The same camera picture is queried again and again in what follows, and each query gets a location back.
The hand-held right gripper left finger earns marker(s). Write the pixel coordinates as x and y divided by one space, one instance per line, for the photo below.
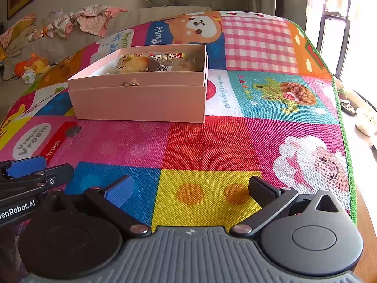
120 193

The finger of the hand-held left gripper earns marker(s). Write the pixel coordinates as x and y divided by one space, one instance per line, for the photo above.
57 172
23 166

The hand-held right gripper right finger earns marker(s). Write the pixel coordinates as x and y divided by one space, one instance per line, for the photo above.
259 193

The pink cardboard box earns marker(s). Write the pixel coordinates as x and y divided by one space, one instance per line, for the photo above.
132 103

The bun packet red yellow label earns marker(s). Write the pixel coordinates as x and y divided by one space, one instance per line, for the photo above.
135 63

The silver clear small packet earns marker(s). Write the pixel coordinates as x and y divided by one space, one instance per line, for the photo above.
162 64

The clear plain bun packet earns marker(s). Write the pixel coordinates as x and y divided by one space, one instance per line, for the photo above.
185 64

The white green plush toy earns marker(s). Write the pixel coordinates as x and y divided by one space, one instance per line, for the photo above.
29 76

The orange yellow plush toy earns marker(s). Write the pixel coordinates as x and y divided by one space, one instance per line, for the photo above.
35 64

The beige cloth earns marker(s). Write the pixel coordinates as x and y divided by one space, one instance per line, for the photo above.
20 47

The dark plant pot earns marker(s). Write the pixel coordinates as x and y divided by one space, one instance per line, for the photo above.
348 108

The white plant pot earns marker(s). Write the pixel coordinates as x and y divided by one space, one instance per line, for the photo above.
365 123

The small potted plant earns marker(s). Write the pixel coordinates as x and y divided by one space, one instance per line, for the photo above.
342 92

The small doll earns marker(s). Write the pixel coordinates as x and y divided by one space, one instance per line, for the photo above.
36 34

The yellow pink cloth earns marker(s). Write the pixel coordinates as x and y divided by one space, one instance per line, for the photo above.
14 31

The white pink baby clothes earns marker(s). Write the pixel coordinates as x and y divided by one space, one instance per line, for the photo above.
60 25

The colourful cartoon play mat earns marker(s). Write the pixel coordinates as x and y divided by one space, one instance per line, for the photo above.
259 44

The dark window frame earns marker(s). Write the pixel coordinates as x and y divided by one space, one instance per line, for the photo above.
343 44

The wall outlet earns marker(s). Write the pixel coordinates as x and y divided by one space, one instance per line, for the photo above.
218 5

